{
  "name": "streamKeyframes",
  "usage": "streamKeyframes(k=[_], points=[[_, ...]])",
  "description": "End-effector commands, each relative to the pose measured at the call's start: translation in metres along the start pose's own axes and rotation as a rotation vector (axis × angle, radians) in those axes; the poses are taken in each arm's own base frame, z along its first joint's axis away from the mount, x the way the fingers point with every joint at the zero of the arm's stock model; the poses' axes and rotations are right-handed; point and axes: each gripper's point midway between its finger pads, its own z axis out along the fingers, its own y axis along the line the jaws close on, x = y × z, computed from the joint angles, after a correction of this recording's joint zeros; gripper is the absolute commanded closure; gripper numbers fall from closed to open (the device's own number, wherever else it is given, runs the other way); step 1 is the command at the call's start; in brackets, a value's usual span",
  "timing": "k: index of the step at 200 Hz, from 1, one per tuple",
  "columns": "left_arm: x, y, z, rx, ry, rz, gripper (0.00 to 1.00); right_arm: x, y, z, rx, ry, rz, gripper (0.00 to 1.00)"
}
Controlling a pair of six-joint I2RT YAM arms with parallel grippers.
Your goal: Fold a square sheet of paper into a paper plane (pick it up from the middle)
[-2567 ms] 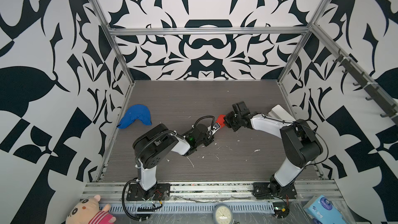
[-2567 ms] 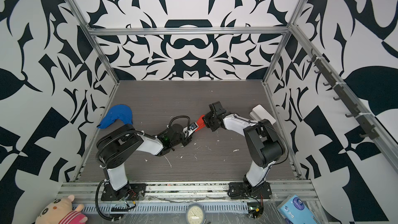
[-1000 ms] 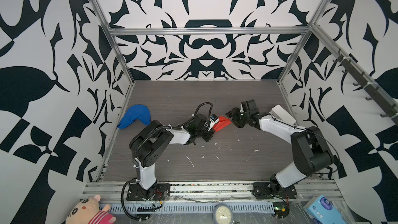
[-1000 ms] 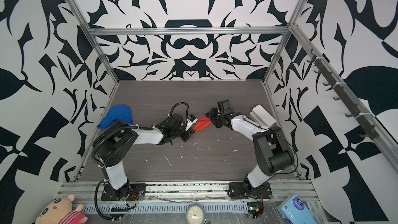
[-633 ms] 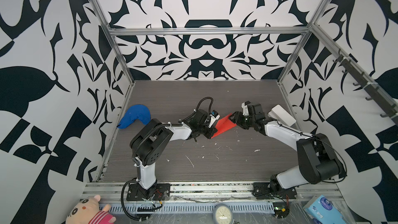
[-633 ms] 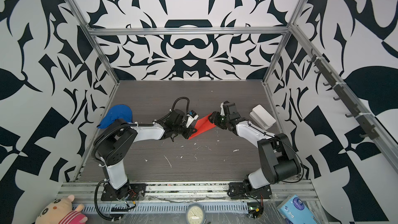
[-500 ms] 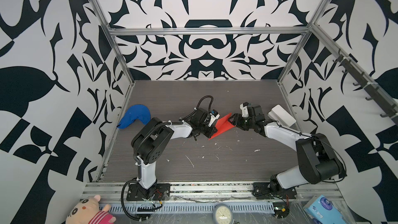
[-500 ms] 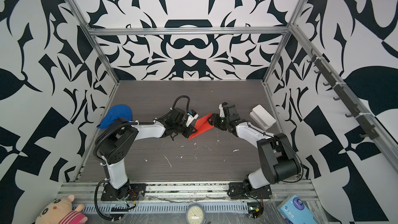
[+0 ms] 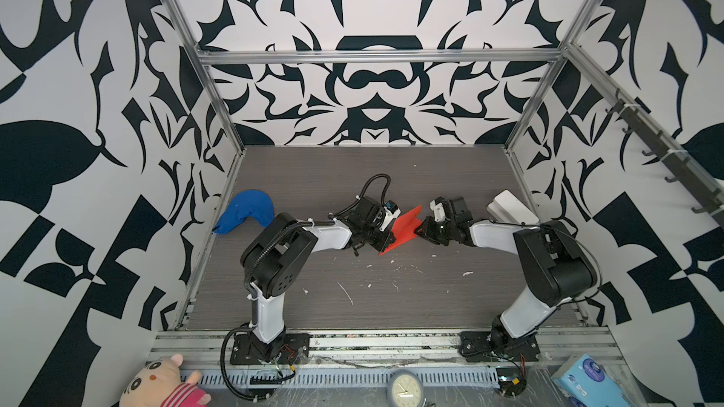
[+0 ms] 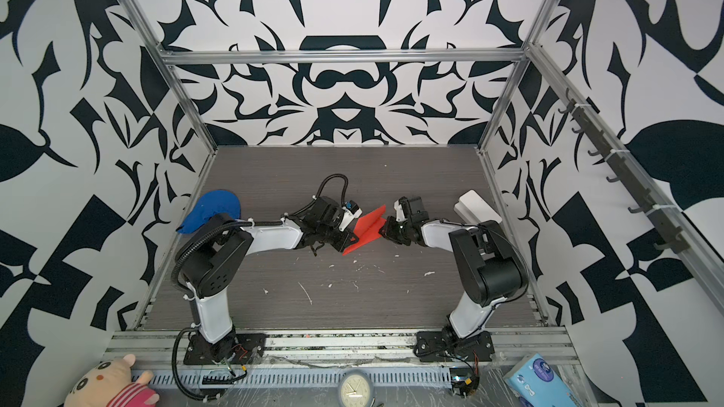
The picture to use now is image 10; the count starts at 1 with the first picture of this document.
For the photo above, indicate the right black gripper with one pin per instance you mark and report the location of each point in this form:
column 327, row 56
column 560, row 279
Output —
column 389, row 231

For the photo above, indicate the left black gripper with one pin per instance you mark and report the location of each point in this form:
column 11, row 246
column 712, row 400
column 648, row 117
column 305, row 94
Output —
column 349, row 237

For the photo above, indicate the red square paper sheet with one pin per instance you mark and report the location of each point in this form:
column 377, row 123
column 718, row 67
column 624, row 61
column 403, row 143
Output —
column 368, row 229

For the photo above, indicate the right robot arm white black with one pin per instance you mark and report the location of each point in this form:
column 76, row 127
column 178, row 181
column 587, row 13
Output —
column 489, row 267

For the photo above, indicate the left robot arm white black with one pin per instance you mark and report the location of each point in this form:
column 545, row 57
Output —
column 207, row 264

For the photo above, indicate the white rectangular box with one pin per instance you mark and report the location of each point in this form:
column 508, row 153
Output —
column 472, row 208

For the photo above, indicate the blue cloth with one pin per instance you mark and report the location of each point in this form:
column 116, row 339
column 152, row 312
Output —
column 209, row 205

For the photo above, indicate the round analog clock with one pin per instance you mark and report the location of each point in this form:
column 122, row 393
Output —
column 355, row 390

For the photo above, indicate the blue tissue pack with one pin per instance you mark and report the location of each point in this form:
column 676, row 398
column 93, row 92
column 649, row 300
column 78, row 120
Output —
column 537, row 384

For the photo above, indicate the pink plush toy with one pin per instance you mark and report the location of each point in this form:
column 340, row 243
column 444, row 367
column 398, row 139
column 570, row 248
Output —
column 110, row 384

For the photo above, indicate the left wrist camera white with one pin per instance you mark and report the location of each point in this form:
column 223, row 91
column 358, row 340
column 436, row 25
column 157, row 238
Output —
column 351, row 212

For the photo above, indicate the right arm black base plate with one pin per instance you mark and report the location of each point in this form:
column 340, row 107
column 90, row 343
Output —
column 441, row 346

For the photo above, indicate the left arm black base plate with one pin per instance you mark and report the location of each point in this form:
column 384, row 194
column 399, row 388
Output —
column 238, row 349

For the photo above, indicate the white slotted cable duct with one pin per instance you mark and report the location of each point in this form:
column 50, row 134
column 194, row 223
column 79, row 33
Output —
column 305, row 377

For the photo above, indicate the black wall hook rack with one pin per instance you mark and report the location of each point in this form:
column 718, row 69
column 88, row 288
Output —
column 610, row 150

